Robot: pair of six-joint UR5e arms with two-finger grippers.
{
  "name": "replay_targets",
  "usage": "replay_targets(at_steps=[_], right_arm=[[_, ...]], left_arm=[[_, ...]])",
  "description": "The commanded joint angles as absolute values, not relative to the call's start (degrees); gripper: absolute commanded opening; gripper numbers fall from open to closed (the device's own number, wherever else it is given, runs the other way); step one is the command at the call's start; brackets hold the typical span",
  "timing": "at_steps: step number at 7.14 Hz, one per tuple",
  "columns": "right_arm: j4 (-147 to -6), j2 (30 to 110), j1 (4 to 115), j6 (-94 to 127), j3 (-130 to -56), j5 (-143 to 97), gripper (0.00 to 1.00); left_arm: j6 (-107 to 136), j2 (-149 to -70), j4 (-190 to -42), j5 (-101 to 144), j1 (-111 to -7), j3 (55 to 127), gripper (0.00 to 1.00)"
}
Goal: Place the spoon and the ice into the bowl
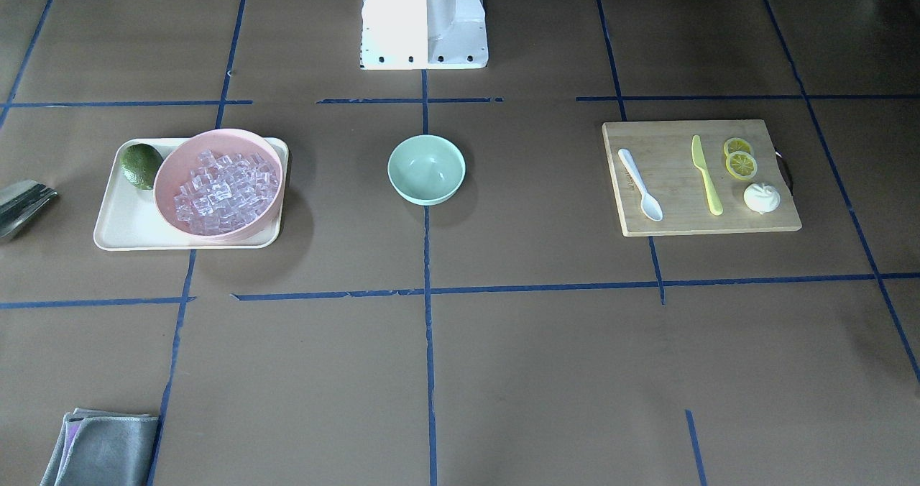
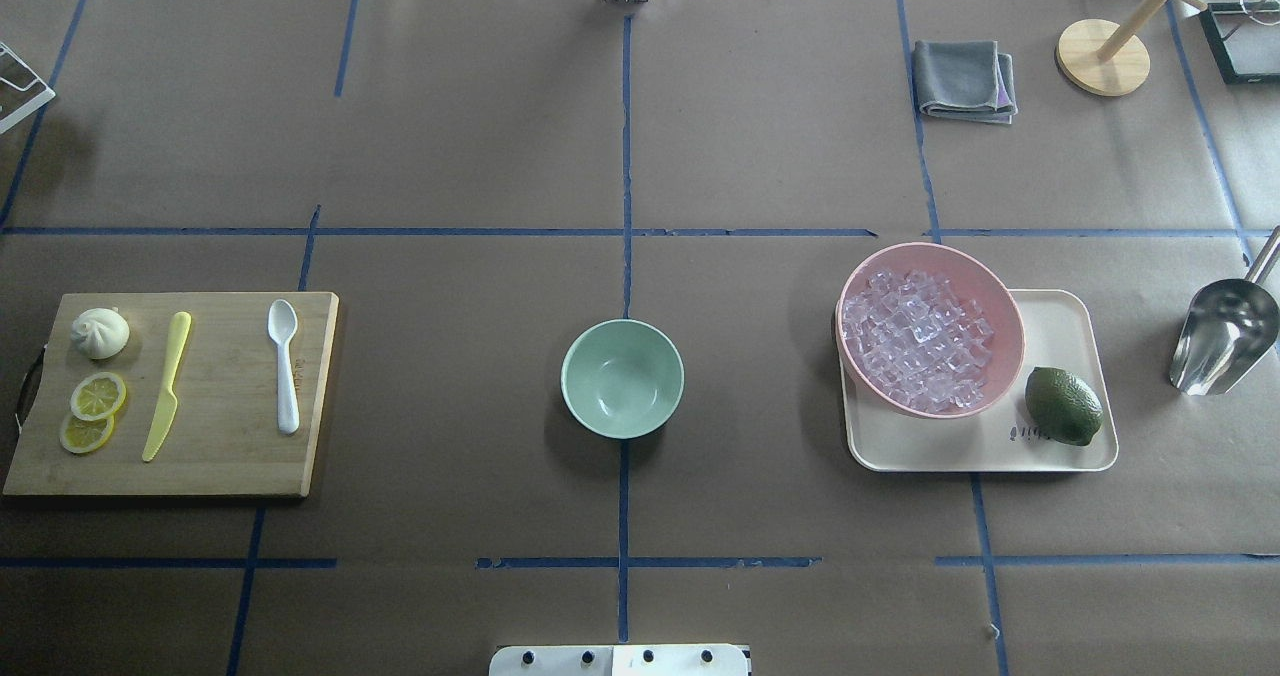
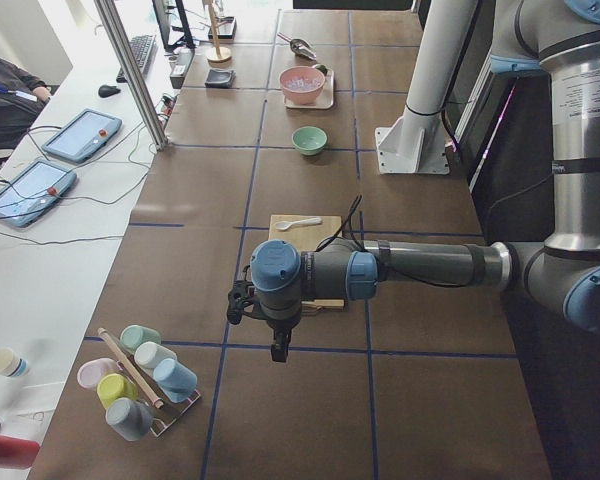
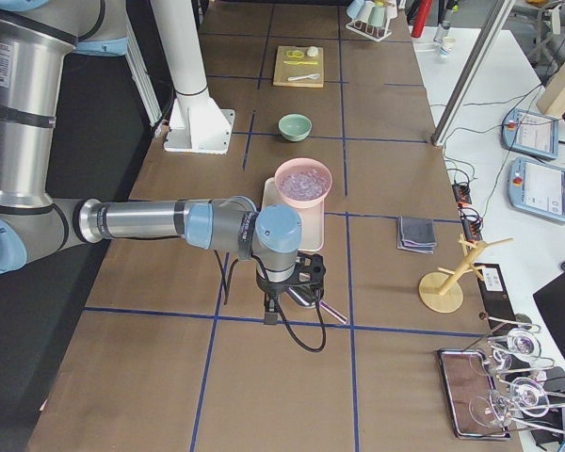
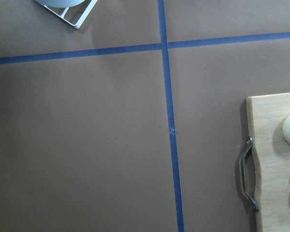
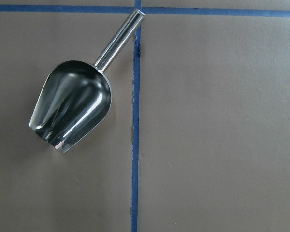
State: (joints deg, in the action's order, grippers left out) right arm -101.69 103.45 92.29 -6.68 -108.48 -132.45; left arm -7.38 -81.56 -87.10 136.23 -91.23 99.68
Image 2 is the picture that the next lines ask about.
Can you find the yellow plastic knife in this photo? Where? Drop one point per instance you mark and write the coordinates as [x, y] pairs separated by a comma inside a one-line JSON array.
[[167, 403]]

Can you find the metal ice scoop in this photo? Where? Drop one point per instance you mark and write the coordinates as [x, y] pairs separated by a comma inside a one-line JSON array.
[[1230, 324]]

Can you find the white wire cup rack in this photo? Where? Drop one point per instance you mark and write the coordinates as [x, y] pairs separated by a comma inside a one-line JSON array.
[[23, 91]]

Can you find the white steamed bun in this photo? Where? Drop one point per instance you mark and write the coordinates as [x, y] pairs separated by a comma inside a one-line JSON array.
[[99, 333]]

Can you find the lower lemon slice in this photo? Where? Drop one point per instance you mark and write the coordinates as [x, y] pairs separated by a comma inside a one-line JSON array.
[[78, 436]]

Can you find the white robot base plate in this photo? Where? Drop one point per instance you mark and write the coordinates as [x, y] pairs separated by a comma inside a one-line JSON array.
[[623, 659]]

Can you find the wooden mug tree stand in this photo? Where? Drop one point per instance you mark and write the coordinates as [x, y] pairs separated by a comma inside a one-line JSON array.
[[1106, 58]]

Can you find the bamboo cutting board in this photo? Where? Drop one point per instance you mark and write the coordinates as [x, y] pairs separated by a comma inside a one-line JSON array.
[[224, 440]]

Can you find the grey folded cloth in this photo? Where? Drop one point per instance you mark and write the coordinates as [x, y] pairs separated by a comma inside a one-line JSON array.
[[966, 80]]

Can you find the cream plastic tray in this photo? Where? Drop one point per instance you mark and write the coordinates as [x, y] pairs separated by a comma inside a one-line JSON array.
[[1003, 439]]

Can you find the green bowl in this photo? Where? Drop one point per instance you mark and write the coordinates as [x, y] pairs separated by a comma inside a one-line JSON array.
[[622, 379]]

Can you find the pink bowl with ice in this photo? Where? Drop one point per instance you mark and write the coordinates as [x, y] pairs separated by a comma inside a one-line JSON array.
[[929, 331]]

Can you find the white plastic spoon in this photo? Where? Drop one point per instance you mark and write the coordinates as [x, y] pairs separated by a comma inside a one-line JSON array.
[[283, 324]]

